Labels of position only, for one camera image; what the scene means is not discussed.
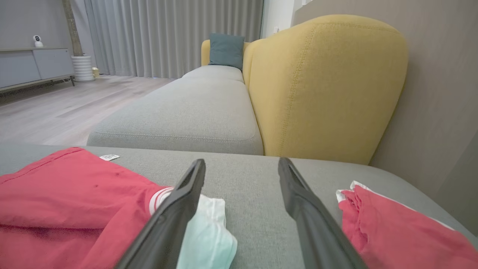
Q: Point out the red shorts with white trim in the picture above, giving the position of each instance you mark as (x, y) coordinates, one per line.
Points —
(396, 239)

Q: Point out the small white security camera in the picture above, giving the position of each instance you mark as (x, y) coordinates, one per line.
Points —
(37, 41)

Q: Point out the green potted tree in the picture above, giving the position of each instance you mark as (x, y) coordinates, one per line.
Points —
(73, 30)

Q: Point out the grey window curtain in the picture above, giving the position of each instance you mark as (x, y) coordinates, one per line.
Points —
(168, 37)

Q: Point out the red white basketball jersey shirt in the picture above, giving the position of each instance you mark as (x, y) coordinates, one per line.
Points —
(67, 209)

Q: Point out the teal throw pillow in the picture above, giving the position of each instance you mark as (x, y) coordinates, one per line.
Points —
(226, 50)

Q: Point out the large grey sofa ottoman cushion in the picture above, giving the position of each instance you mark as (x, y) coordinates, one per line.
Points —
(250, 186)

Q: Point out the grey low television cabinet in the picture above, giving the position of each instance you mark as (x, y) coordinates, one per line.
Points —
(33, 67)

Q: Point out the grey sofa seat cushion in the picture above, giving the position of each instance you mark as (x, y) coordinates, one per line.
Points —
(186, 116)
(216, 73)

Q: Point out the small yellow floor object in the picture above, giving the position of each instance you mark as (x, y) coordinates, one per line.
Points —
(96, 72)

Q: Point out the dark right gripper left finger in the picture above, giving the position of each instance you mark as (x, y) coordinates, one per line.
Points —
(168, 228)

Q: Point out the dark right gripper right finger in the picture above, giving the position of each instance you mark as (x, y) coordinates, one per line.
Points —
(313, 231)

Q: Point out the white ribbed plant pot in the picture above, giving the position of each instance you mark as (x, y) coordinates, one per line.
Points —
(83, 69)

